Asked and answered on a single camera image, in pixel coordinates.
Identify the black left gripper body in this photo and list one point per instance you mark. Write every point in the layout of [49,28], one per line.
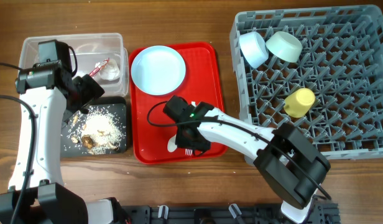
[86,92]

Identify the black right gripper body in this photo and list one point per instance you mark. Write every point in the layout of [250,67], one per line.
[181,137]

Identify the white plastic fork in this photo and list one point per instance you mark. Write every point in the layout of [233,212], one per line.
[188,152]

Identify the white plastic spoon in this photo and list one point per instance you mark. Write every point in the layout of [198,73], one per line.
[171,145]

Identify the rice and food scraps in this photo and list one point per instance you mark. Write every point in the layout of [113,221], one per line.
[98,132]

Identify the red ketchup packet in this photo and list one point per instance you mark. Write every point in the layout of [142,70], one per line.
[98,67]

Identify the white napkin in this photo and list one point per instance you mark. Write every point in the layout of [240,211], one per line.
[110,71]

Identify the light blue plate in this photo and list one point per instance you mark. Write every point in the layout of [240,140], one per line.
[158,70]

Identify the light blue bowl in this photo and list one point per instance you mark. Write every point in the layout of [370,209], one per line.
[253,49]

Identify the yellow plastic cup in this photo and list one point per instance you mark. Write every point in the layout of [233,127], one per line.
[299,103]

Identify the mint green bowl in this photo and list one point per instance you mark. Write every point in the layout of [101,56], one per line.
[284,46]

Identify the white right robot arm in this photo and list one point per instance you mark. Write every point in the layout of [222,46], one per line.
[290,164]

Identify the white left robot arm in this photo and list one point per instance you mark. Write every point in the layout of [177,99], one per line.
[49,93]

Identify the black food waste tray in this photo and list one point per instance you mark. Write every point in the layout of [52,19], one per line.
[117,109]

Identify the clear plastic waste bin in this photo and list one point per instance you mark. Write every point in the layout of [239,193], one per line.
[90,49]

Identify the grey dishwasher rack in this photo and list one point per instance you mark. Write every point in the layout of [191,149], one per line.
[341,62]

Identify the red serving tray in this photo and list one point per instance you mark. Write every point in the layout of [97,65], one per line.
[201,83]

